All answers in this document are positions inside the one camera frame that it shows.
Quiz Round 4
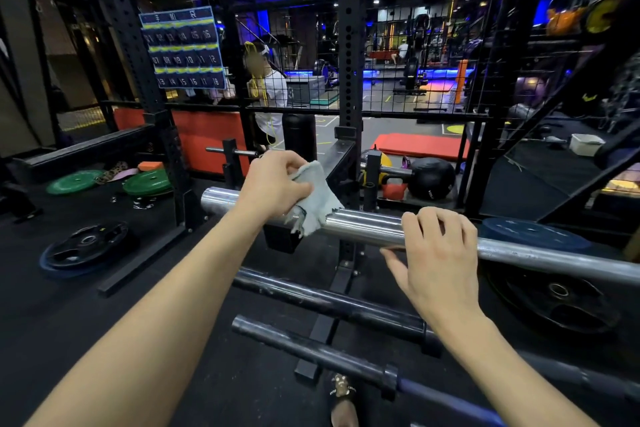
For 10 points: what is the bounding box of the person's right forearm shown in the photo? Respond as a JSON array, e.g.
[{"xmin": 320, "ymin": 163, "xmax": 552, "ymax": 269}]
[{"xmin": 427, "ymin": 306, "xmax": 599, "ymax": 427}]

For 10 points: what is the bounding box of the orange wall pad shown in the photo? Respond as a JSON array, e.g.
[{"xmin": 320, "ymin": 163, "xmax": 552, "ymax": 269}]
[{"xmin": 113, "ymin": 107, "xmax": 251, "ymax": 176}]

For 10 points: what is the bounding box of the leopard print slipper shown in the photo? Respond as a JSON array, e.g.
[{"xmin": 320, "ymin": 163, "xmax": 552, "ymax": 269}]
[{"xmin": 94, "ymin": 161, "xmax": 130, "ymax": 185}]

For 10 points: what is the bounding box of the orange post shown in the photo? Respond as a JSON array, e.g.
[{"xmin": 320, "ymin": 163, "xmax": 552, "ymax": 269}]
[{"xmin": 453, "ymin": 59, "xmax": 470, "ymax": 105}]

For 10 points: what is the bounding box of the dark blue weight plate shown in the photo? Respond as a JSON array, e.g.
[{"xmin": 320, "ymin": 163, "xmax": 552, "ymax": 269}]
[{"xmin": 481, "ymin": 217, "xmax": 593, "ymax": 253}]

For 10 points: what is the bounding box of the person's right hand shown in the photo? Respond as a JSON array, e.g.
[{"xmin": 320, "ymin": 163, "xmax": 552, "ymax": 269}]
[{"xmin": 379, "ymin": 206, "xmax": 484, "ymax": 331}]

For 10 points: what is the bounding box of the large black weight plate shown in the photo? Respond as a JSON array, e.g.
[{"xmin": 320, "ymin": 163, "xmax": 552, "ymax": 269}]
[{"xmin": 486, "ymin": 266, "xmax": 622, "ymax": 336}]

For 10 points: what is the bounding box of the yellow ball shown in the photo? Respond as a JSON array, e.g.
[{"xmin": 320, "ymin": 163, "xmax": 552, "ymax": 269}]
[{"xmin": 361, "ymin": 148, "xmax": 394, "ymax": 187}]

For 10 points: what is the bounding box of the black weight plate blue rim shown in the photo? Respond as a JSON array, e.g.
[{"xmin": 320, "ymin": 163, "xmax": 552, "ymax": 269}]
[{"xmin": 39, "ymin": 221, "xmax": 135, "ymax": 278}]

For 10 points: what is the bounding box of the orange ball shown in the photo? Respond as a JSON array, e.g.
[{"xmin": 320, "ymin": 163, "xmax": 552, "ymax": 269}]
[{"xmin": 545, "ymin": 8, "xmax": 584, "ymax": 37}]

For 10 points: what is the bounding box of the black medicine ball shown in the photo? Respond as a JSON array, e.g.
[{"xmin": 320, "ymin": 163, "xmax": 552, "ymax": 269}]
[{"xmin": 407, "ymin": 157, "xmax": 457, "ymax": 201}]

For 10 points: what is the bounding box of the green weight plate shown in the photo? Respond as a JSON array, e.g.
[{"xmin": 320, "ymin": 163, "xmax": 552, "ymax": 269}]
[
  {"xmin": 122, "ymin": 169, "xmax": 173, "ymax": 197},
  {"xmin": 46, "ymin": 170, "xmax": 105, "ymax": 196}
]

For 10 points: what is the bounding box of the black wire mesh fence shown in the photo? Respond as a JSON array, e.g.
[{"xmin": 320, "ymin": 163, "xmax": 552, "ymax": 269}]
[{"xmin": 119, "ymin": 0, "xmax": 506, "ymax": 118}]

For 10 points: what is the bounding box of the white box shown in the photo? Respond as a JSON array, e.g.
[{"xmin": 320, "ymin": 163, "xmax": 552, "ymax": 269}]
[{"xmin": 569, "ymin": 133, "xmax": 606, "ymax": 157}]

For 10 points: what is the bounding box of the red floor mat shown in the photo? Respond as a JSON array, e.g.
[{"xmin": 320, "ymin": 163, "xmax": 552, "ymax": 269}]
[{"xmin": 372, "ymin": 133, "xmax": 470, "ymax": 162}]

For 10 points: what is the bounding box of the person's left hand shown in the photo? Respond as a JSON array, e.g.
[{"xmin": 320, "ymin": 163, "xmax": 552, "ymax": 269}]
[{"xmin": 235, "ymin": 150, "xmax": 314, "ymax": 231}]

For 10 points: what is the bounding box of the black barbell with blue shaft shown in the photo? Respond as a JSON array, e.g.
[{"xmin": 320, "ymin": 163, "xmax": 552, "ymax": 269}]
[{"xmin": 231, "ymin": 315, "xmax": 507, "ymax": 427}]

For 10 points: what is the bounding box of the red kettlebell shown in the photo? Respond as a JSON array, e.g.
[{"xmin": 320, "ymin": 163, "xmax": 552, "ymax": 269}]
[{"xmin": 381, "ymin": 180, "xmax": 409, "ymax": 201}]

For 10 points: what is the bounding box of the blue pocket organizer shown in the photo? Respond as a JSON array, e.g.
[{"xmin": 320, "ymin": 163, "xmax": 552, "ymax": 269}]
[{"xmin": 138, "ymin": 6, "xmax": 227, "ymax": 90}]

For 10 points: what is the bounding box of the yellow weight plate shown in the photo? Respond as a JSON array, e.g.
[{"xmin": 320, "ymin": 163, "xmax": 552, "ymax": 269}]
[{"xmin": 584, "ymin": 0, "xmax": 622, "ymax": 35}]

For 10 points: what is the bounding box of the black cylinder bag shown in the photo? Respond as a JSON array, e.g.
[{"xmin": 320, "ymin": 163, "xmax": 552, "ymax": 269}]
[{"xmin": 282, "ymin": 113, "xmax": 318, "ymax": 163}]

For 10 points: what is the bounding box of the person's foot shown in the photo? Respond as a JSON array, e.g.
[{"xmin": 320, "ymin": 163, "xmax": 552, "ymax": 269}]
[{"xmin": 329, "ymin": 374, "xmax": 360, "ymax": 427}]

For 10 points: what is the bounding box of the silver barbell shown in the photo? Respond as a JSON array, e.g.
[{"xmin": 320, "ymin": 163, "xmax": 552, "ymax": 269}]
[{"xmin": 200, "ymin": 187, "xmax": 640, "ymax": 287}]

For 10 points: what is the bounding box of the person's left forearm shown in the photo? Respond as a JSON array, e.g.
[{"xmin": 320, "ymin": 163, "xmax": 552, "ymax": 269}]
[{"xmin": 25, "ymin": 200, "xmax": 266, "ymax": 427}]

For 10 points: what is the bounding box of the white cleaning cloth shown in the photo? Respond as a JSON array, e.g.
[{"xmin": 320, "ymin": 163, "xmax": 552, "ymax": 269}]
[{"xmin": 284, "ymin": 160, "xmax": 345, "ymax": 237}]

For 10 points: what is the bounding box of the black power rack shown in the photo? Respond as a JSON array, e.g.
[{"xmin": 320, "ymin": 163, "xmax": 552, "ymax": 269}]
[{"xmin": 10, "ymin": 0, "xmax": 551, "ymax": 385}]

